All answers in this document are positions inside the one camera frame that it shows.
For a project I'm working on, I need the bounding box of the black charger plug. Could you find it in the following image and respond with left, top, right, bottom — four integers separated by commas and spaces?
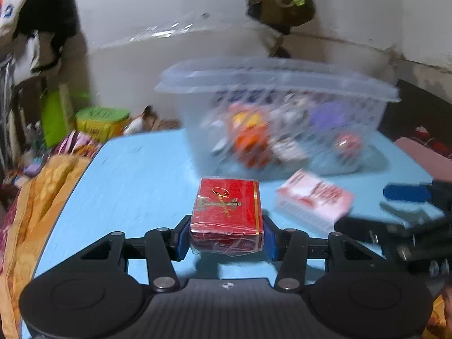
268, 34, 292, 59

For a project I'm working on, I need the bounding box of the orange pill bottle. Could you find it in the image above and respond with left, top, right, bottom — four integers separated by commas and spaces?
227, 107, 273, 169

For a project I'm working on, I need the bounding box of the red box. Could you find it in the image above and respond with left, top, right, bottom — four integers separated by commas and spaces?
190, 177, 265, 255

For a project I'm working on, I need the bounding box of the orange patterned blanket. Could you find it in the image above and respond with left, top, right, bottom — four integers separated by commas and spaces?
0, 155, 104, 339

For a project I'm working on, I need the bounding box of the black hanging garment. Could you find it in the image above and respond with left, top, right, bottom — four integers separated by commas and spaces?
13, 0, 79, 75

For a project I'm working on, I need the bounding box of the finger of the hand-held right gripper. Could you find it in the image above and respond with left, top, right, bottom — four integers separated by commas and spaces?
383, 182, 433, 204

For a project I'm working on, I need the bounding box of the dark headboard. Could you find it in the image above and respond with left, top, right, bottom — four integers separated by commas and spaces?
377, 79, 452, 157

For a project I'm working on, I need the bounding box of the white pink soap box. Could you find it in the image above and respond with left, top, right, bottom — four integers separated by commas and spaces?
275, 169, 355, 232

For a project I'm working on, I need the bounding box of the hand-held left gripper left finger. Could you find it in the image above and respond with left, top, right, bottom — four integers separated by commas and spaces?
80, 215, 193, 293

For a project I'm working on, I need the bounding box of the red floral cloth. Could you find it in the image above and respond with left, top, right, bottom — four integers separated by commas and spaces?
412, 125, 452, 160

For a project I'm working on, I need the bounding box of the yellow green tin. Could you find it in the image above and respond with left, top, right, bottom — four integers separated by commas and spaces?
75, 107, 131, 142

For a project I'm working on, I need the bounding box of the white metal rack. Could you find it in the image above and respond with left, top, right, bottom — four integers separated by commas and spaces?
0, 52, 15, 171

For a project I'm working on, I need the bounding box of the clear plastic basket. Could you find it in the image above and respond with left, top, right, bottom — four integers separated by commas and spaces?
154, 56, 402, 178

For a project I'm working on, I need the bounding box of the pink floral blanket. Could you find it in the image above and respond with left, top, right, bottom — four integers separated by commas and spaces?
52, 130, 104, 160

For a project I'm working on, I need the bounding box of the dark hanging bag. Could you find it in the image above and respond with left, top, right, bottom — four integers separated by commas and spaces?
246, 0, 316, 36

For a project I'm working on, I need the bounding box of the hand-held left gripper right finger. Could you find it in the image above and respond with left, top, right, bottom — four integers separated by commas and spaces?
261, 215, 374, 292

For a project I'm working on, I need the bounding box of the green bag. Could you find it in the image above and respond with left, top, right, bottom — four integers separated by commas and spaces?
40, 89, 72, 149

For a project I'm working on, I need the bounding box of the red ball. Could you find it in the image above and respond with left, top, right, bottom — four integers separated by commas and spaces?
333, 132, 363, 158

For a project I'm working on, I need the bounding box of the small purple box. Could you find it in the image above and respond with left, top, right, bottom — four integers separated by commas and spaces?
310, 102, 351, 132

